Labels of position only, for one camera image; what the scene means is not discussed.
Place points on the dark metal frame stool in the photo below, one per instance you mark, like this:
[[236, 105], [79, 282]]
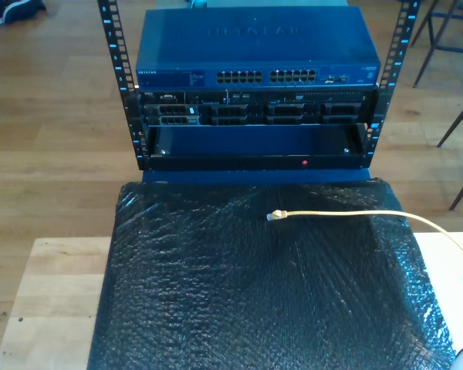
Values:
[[459, 49]]

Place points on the small teal object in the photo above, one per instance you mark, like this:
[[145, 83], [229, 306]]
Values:
[[198, 3]]

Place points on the blue rack base plate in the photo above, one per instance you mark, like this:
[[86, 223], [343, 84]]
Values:
[[216, 177]]

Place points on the black Dell rack server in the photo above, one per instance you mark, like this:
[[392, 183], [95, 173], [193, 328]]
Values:
[[254, 112]]

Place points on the black bubble wrap mat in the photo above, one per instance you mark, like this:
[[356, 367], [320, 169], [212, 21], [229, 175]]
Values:
[[235, 289]]

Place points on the dark blue sneaker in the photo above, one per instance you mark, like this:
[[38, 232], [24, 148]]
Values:
[[23, 9]]

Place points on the black perforated rack post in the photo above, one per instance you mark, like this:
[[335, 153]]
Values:
[[119, 50], [403, 31]]

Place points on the dark metal frame chair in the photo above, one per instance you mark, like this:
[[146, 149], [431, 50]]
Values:
[[458, 120]]

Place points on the blue Netgear network switch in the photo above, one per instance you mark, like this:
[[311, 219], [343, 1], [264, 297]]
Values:
[[254, 42]]

